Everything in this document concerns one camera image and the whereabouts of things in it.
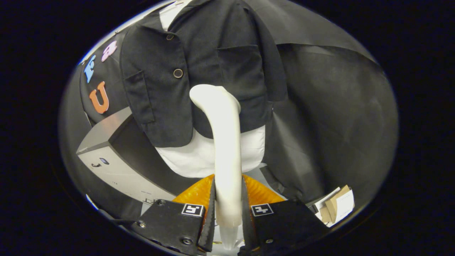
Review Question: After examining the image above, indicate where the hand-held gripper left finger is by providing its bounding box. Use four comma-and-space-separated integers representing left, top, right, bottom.
132, 174, 216, 256

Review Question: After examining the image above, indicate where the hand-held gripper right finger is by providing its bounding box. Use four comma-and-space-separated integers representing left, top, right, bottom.
242, 174, 329, 255

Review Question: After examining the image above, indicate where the white garment steamer with hose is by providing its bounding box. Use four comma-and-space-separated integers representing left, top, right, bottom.
189, 84, 244, 251

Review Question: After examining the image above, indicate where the black jacket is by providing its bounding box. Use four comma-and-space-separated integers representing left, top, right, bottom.
120, 0, 288, 148

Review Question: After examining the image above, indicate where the white mannequin torso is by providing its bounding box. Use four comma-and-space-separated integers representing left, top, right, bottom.
156, 0, 266, 178

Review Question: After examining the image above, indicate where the cardboard box with white paper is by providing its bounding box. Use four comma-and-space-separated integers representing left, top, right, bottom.
315, 185, 355, 228

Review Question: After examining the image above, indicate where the grey drawer cabinet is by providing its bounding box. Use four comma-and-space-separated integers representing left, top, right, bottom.
76, 107, 199, 214

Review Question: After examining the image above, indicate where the black backdrop cloth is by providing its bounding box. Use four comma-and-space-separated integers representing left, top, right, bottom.
59, 0, 398, 221

